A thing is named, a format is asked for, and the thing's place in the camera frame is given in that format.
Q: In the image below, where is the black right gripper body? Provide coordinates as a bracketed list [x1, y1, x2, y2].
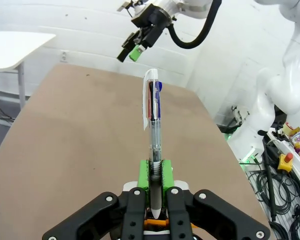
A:
[130, 3, 175, 49]

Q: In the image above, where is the black right arm cable sleeve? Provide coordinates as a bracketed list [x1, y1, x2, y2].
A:
[168, 0, 222, 50]

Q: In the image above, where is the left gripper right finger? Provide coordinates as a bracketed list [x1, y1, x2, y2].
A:
[161, 159, 271, 240]

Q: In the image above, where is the clear white multicolour pen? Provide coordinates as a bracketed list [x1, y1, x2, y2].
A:
[142, 68, 164, 221]

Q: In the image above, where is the yellow emergency stop button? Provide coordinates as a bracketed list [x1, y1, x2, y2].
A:
[276, 152, 295, 173]

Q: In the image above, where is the white table with rounded corner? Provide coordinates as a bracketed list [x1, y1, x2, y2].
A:
[0, 30, 57, 111]

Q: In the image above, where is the colourful snack bag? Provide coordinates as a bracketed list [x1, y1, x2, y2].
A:
[283, 121, 300, 158]

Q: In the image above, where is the black cable bundle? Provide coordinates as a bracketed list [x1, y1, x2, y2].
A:
[247, 139, 300, 227]

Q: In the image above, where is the black floor cable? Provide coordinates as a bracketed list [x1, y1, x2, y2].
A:
[0, 105, 16, 126]

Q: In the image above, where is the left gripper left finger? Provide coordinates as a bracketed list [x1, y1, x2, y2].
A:
[41, 159, 151, 240]

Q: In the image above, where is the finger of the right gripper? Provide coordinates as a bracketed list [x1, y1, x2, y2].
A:
[128, 42, 146, 62]
[116, 31, 139, 63]

